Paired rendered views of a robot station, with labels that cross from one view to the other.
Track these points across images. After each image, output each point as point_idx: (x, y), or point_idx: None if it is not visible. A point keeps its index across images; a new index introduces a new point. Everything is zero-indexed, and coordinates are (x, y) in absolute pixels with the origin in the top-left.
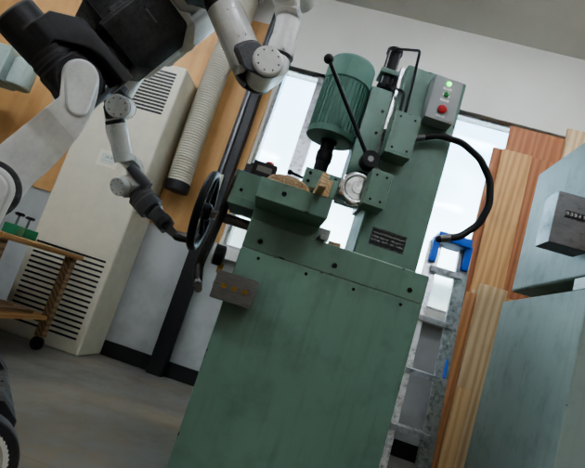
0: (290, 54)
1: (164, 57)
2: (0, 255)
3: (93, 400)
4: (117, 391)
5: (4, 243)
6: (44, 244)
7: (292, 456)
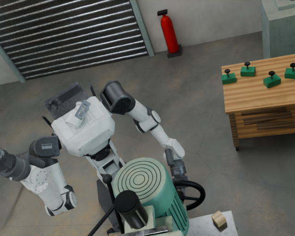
0: (49, 209)
1: (84, 155)
2: (233, 118)
3: (255, 213)
4: (293, 210)
5: (232, 113)
6: (269, 103)
7: None
